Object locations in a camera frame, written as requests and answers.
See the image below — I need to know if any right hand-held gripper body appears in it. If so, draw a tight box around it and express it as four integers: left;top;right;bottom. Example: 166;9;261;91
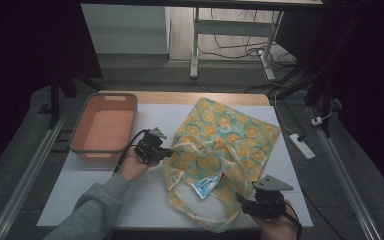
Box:
249;174;295;221

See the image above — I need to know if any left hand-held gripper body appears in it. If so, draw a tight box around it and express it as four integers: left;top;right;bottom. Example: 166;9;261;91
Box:
133;126;168;164

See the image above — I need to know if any blue and white packet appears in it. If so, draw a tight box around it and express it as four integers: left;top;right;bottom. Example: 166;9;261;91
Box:
191;173;224;200

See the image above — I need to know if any pink plastic basket grey rim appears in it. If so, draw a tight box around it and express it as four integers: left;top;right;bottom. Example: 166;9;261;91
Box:
68;92;139;164

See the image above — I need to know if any lemon print tote bag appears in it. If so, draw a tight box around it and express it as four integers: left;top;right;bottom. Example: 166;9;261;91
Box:
162;97;283;234

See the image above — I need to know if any person's left hand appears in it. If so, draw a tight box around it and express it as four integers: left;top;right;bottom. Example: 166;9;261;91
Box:
118;146;161;183

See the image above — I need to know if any person's right hand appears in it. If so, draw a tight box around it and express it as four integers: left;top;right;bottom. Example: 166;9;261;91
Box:
251;199;300;240

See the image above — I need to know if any white table mat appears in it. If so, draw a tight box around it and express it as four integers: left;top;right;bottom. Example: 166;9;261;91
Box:
36;103;314;228

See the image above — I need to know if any white power strip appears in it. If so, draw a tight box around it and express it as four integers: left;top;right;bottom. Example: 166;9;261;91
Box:
288;133;317;161

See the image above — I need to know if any black stand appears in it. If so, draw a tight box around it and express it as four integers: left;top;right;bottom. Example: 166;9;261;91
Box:
39;66;105;132
273;19;361;138

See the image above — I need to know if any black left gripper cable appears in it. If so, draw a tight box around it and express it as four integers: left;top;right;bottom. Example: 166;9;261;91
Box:
113;129;150;176

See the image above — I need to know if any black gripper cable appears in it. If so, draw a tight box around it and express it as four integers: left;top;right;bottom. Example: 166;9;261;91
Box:
281;199;304;240
113;129;150;176

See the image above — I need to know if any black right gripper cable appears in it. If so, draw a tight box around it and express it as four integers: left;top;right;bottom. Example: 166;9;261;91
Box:
281;199;304;240

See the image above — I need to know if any metal floor rail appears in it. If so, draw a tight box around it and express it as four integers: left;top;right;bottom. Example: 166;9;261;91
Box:
0;113;68;240
308;106;383;240

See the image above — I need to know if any black power cable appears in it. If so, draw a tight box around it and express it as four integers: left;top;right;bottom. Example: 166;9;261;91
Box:
279;98;308;142

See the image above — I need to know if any tangle of floor cables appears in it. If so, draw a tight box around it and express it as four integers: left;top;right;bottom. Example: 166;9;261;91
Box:
198;9;298;69

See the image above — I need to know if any white desk frame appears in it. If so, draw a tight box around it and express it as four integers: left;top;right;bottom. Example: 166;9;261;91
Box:
189;7;285;81

